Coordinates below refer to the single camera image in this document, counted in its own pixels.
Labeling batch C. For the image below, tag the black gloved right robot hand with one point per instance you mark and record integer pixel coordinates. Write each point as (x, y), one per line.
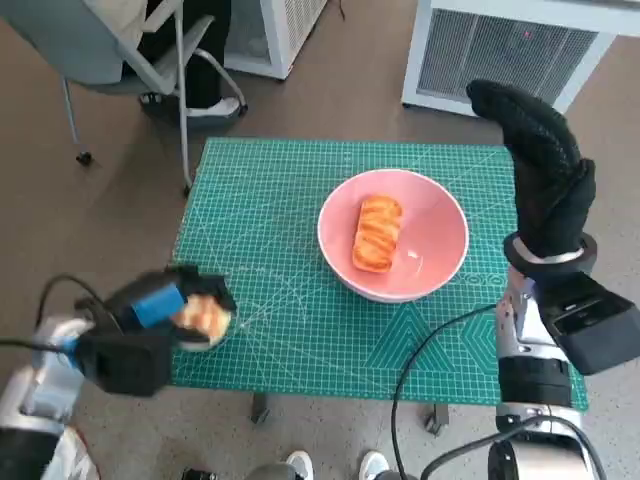
(550, 180)

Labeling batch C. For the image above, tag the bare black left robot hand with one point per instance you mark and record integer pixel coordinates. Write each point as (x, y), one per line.
(150, 305)

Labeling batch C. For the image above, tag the round toy bread bun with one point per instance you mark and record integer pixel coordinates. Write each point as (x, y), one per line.
(207, 315)

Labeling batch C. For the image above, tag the pink bowl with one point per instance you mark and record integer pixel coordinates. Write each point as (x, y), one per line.
(430, 225)

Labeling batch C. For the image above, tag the braided toy bread loaf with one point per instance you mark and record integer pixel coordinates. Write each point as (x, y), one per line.
(377, 235)

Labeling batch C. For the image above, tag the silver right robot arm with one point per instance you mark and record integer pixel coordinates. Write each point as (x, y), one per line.
(530, 380)

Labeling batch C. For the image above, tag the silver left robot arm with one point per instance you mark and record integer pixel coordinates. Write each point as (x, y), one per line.
(30, 395)

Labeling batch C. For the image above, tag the white cabinet with wide grille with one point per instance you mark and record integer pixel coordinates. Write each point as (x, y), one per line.
(500, 50)

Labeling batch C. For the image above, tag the metal table leg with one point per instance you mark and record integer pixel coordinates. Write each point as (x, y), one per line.
(260, 410)
(436, 419)

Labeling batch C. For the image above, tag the green cutting mat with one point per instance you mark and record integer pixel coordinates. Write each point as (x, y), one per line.
(280, 210)

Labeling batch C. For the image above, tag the white shoe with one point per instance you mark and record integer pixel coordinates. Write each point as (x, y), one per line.
(374, 465)
(301, 465)

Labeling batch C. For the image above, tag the grey office chair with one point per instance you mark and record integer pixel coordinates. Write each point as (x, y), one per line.
(75, 40)

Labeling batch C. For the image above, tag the white cabinet with narrow grille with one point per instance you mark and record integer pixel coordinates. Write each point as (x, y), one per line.
(285, 30)

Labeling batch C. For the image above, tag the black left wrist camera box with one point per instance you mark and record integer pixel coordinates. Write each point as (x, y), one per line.
(125, 365)

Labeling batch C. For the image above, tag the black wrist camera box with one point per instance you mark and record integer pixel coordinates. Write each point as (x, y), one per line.
(590, 320)
(125, 365)

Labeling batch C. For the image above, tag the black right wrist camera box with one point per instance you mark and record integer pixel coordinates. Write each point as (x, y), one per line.
(590, 320)

